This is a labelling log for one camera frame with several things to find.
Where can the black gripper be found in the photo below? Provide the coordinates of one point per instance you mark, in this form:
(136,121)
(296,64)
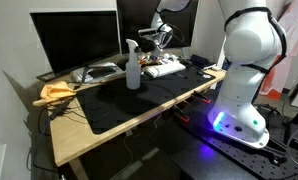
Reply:
(154,42)

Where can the white spray bottle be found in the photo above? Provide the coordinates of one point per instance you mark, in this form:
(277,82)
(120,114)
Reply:
(133,75)

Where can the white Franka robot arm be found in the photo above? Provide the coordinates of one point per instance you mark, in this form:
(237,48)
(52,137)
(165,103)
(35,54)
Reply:
(245,43)

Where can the wide black computer monitor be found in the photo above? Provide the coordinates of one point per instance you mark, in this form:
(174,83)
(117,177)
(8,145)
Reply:
(132,23)

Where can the white crumpled tissue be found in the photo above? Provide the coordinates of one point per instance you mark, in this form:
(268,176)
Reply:
(170,57)

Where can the white keyboard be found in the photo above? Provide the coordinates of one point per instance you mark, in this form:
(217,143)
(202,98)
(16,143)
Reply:
(165,69)

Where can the white paper stack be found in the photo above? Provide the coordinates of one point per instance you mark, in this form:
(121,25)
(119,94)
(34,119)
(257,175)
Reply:
(105,71)

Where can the black pen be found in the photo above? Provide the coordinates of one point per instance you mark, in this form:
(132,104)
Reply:
(180,75)

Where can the black desk mat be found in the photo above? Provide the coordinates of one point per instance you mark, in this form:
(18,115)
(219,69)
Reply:
(122,106)

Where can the small black computer monitor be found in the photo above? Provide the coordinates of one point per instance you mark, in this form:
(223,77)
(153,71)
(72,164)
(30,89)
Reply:
(75,40)

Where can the white charger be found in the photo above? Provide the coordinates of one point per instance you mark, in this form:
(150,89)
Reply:
(216,68)

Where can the orange cloth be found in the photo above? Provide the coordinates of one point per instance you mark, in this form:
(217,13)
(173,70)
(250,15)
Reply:
(54,90)

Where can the orange pink fabric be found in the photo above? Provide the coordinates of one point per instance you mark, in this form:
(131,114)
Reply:
(295,50)

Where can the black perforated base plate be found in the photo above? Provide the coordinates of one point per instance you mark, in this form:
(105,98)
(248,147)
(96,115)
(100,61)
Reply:
(242,160)

